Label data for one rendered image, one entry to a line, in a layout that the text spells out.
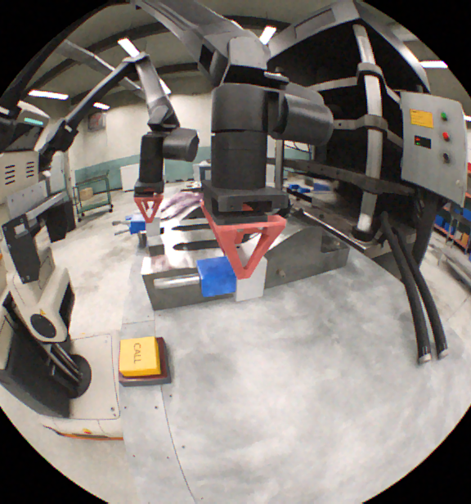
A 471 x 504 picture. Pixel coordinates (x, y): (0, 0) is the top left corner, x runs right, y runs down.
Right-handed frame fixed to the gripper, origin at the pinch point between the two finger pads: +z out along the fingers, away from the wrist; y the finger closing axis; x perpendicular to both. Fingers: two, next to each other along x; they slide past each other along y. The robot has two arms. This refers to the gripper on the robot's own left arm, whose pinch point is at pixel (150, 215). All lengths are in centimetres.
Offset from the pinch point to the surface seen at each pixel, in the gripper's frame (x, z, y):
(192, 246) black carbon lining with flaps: -9.9, 2.6, -10.4
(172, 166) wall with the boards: -28, 130, 710
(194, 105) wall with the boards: -77, -113, 726
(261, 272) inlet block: -14.3, -7.4, -30.8
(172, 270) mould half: -4.9, 1.5, -19.3
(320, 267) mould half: -39.5, 3.1, -19.7
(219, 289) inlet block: -9.6, -5.2, -30.7
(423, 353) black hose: -42, -3, -53
